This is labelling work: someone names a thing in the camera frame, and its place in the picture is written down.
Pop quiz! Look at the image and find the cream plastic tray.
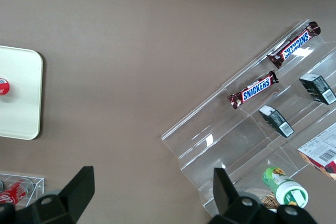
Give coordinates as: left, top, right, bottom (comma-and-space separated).
0, 45, 44, 141

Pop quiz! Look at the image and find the red white printed box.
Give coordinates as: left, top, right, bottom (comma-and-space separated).
297, 122, 336, 182

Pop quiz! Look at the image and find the clear acrylic bottle rack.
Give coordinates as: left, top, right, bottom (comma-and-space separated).
0, 172, 46, 209

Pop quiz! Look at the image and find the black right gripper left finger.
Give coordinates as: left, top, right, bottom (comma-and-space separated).
59, 166, 96, 222

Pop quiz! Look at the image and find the Snickers chocolate bar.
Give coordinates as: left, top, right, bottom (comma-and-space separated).
227, 70, 279, 110
267, 21, 322, 70

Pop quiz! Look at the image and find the small black carton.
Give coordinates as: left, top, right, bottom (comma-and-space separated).
258, 104, 295, 138
299, 73, 336, 106

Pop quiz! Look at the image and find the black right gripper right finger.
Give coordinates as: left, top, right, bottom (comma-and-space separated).
213, 167, 237, 217

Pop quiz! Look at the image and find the red cola bottle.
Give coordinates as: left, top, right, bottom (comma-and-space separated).
0, 178, 34, 206

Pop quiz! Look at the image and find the red white yogurt cup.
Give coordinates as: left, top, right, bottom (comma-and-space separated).
0, 77, 12, 97

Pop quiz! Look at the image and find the clear acrylic stepped stand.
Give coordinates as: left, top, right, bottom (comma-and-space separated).
160, 19, 336, 219

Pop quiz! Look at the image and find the green white plastic bottle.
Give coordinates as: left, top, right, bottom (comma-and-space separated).
262, 166, 309, 209

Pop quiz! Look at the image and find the tan wicker basket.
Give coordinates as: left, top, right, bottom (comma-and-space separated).
258, 189, 279, 213

